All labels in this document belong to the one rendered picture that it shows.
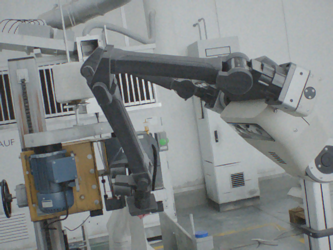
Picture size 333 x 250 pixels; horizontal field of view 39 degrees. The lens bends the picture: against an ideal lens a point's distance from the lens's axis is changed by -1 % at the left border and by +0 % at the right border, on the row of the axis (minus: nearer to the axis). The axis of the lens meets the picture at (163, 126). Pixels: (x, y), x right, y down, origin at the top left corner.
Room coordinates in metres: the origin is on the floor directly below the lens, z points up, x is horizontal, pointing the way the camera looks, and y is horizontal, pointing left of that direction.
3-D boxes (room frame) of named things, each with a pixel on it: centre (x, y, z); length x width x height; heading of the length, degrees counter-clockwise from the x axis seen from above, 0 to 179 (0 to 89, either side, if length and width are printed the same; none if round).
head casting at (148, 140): (2.29, 0.19, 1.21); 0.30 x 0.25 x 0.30; 12
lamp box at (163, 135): (2.21, 0.02, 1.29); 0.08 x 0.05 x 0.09; 12
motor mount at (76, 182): (2.03, 0.43, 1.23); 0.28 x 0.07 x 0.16; 12
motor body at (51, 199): (1.95, 0.49, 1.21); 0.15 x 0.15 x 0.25
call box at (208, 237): (2.10, -0.10, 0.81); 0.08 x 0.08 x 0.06; 12
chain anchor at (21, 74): (2.10, 0.60, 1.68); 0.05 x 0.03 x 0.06; 102
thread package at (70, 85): (1.99, 0.35, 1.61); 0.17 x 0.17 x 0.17
